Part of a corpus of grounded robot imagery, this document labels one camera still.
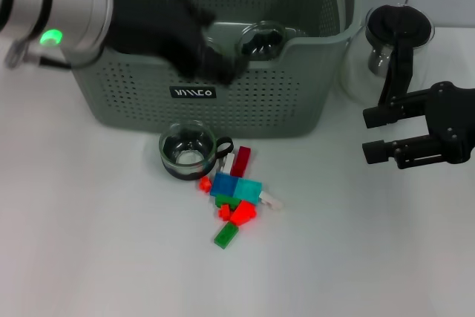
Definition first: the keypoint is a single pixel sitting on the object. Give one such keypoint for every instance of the grey-green perforated storage bin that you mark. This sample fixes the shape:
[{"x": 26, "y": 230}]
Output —
[{"x": 259, "y": 101}]

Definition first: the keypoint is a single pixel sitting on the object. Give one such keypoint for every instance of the dark red toy brick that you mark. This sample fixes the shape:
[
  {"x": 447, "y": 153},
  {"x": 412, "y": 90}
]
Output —
[{"x": 241, "y": 161}]

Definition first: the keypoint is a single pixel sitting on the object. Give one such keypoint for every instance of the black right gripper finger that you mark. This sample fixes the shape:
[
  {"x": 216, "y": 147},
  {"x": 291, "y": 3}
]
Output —
[
  {"x": 393, "y": 109},
  {"x": 401, "y": 151}
]

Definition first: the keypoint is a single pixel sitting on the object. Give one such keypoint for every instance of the large red toy brick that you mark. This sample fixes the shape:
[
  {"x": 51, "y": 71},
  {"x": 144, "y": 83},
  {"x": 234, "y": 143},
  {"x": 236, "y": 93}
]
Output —
[{"x": 243, "y": 214}]

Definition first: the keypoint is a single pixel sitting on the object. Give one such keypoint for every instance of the blue toy brick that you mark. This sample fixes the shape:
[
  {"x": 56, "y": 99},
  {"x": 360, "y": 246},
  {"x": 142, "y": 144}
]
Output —
[{"x": 223, "y": 184}]

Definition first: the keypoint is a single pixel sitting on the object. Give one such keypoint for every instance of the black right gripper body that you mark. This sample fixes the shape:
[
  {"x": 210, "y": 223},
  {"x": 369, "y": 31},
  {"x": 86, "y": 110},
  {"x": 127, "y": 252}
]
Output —
[{"x": 452, "y": 124}]

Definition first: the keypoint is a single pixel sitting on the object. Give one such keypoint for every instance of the glass jar with teal bricks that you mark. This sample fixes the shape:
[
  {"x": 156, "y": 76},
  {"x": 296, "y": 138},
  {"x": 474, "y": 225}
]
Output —
[{"x": 261, "y": 42}]

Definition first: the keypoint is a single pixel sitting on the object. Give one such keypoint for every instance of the teal toy brick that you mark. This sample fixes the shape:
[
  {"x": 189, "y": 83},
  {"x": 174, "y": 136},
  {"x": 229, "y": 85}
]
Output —
[{"x": 248, "y": 191}]

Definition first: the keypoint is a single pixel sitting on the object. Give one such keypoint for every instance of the flat green toy brick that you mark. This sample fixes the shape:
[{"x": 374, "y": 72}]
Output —
[{"x": 226, "y": 235}]

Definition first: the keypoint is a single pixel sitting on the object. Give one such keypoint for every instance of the tiny red toy brick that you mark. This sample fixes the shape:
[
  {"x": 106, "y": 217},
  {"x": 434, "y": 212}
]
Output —
[{"x": 204, "y": 184}]

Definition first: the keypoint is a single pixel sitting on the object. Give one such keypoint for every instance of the small red toy brick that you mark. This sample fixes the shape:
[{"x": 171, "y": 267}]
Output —
[{"x": 224, "y": 212}]

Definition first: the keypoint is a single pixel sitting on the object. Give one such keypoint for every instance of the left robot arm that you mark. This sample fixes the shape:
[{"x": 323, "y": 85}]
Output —
[{"x": 55, "y": 1}]

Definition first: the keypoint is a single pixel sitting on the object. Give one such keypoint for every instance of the dark green toy brick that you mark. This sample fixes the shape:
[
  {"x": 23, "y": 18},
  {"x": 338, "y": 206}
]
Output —
[{"x": 227, "y": 201}]

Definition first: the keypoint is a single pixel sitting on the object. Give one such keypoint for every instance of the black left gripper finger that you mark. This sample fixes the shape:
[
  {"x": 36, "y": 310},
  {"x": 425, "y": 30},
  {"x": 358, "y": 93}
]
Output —
[{"x": 215, "y": 68}]

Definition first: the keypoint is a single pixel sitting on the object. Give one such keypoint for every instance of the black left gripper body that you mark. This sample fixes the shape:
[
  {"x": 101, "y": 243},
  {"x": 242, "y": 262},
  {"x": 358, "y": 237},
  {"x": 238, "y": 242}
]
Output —
[{"x": 156, "y": 23}]

